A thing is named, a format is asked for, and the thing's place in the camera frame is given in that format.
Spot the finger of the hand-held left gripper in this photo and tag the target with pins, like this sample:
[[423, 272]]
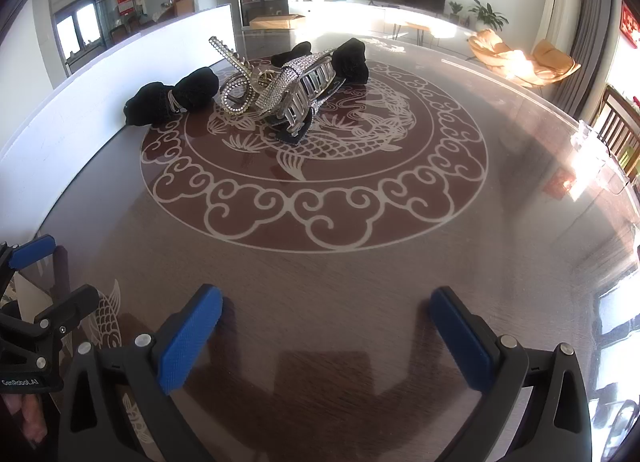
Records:
[[70, 312], [32, 252]]

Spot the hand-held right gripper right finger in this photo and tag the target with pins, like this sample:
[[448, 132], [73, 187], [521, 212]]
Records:
[[462, 342]]

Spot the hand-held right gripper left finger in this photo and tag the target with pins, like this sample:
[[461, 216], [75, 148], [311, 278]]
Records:
[[190, 342]]

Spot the brown patterned glass desktop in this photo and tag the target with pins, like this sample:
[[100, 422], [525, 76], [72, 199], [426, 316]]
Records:
[[350, 292]]

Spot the person's left hand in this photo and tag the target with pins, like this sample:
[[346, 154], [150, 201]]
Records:
[[27, 417]]

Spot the white board barrier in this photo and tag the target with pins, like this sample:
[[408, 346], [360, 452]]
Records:
[[100, 72]]

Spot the black sock bundle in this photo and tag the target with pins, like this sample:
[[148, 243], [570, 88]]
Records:
[[195, 89], [352, 62]]

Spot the glass balcony door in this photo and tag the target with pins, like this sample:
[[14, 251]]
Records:
[[90, 27]]

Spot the wooden chair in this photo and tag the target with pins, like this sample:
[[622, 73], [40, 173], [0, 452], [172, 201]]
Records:
[[617, 127]]

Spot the red door poster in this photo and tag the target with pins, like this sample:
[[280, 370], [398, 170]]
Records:
[[125, 2]]

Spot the rhinestone claw hair clip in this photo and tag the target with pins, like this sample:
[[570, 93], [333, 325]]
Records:
[[300, 87]]

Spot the orange lounge chair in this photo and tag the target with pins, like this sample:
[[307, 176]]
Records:
[[520, 62]]

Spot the wooden sideboard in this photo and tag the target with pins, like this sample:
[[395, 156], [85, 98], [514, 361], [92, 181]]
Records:
[[184, 4]]

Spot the side table with hairpin legs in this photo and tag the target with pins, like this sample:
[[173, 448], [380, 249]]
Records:
[[412, 26]]

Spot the large leafy potted plant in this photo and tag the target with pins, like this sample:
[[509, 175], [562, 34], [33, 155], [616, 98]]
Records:
[[487, 14]]

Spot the flat cardboard box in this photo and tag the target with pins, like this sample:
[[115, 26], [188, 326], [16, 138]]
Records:
[[277, 22]]

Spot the small potted plant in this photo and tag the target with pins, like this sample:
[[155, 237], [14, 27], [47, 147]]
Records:
[[455, 9]]

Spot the grey curtain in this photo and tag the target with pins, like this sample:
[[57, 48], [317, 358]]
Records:
[[592, 32]]

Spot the white television console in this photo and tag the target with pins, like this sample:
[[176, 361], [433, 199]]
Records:
[[360, 14]]

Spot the covered standing air conditioner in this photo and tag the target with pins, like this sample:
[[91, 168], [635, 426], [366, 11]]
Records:
[[557, 7]]

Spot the red wall hanging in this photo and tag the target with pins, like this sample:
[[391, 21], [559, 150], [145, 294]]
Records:
[[630, 24]]

